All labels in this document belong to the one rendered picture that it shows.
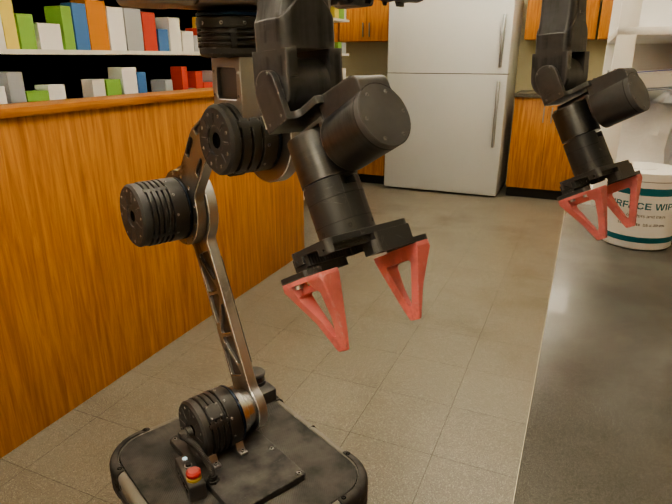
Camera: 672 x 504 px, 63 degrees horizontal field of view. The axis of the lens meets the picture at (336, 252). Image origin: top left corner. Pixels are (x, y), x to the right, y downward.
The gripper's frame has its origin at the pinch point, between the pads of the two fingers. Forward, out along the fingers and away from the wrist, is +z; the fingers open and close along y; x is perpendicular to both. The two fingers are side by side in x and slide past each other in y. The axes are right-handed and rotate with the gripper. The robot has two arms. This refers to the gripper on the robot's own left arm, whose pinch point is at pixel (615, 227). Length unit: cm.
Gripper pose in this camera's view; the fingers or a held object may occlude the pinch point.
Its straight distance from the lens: 93.4
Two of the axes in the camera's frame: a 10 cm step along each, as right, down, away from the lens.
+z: 3.2, 9.5, -0.6
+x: -5.6, 2.4, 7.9
